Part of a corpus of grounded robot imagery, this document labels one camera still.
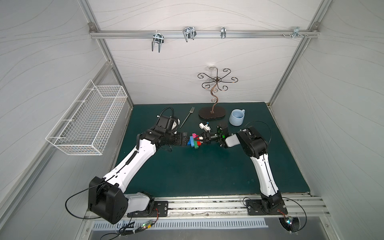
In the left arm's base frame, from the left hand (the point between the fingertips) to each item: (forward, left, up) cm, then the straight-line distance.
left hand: (182, 138), depth 80 cm
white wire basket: (-3, +44, +13) cm, 46 cm away
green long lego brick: (+3, -7, -12) cm, 14 cm away
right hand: (+7, -6, -12) cm, 15 cm away
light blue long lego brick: (+4, -5, -11) cm, 13 cm away
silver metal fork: (+35, -3, -16) cm, 39 cm away
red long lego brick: (+4, -9, -11) cm, 15 cm away
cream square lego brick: (+7, -11, -10) cm, 16 cm away
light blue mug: (+27, -37, -13) cm, 48 cm away
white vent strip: (-36, -24, -18) cm, 47 cm away
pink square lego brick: (+9, -6, -10) cm, 15 cm away
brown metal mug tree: (+35, -25, -17) cm, 46 cm away
